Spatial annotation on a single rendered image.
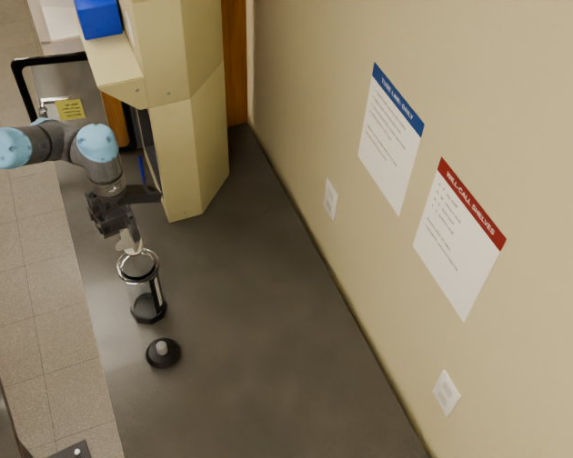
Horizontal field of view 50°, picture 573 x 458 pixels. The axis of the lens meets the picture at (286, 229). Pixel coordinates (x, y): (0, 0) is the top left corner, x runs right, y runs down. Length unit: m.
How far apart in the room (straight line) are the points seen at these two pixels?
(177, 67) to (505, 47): 0.89
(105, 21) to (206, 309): 0.83
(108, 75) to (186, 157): 0.35
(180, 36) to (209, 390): 0.90
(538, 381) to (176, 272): 1.11
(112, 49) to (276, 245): 0.75
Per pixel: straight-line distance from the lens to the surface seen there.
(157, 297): 1.72
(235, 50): 2.12
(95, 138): 1.29
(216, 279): 1.86
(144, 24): 1.54
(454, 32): 1.10
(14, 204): 3.53
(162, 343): 1.69
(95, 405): 2.77
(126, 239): 1.50
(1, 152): 1.25
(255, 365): 1.72
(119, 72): 1.64
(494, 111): 1.04
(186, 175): 1.88
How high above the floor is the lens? 2.47
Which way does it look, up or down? 51 degrees down
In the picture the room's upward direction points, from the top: 3 degrees clockwise
